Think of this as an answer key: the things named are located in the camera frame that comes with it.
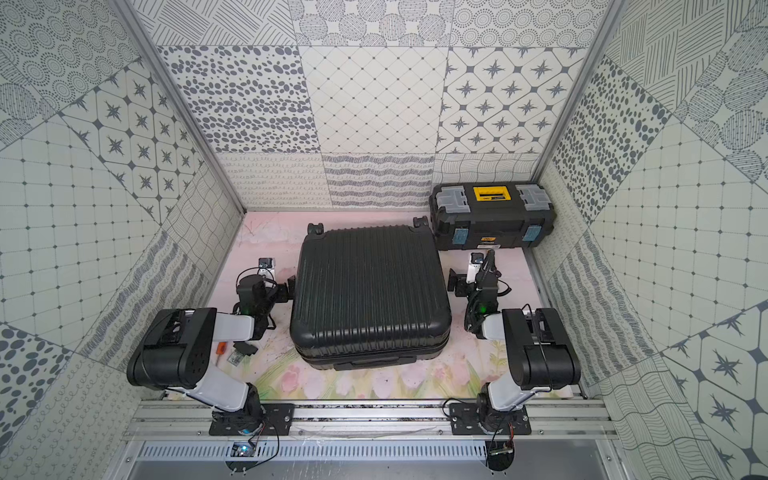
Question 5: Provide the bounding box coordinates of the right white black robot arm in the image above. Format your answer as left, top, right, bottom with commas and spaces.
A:
443, 270, 582, 435

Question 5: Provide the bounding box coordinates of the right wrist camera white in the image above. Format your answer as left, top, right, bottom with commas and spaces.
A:
467, 251, 485, 283

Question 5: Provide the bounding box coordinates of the black toolbox yellow label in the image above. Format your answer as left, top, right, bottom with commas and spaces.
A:
429, 182, 557, 251

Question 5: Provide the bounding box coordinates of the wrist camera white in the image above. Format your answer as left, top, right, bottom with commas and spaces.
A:
467, 251, 485, 283
257, 257, 275, 280

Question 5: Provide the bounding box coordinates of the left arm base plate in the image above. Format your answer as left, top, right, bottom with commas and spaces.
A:
209, 403, 296, 437

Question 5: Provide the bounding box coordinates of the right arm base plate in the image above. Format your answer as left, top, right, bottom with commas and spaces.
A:
444, 402, 532, 436

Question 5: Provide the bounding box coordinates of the aluminium mounting rail frame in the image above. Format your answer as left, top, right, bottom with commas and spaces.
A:
124, 398, 618, 465

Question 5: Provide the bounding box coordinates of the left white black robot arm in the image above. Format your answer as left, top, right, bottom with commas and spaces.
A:
126, 268, 296, 439

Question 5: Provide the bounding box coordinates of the orange handled utility knife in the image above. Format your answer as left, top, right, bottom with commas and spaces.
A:
216, 342, 243, 367

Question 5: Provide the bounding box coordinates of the black ribbed hard-shell suitcase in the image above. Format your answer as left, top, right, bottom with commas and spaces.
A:
289, 217, 452, 371

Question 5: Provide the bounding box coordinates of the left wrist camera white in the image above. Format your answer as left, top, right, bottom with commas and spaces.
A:
257, 257, 275, 280

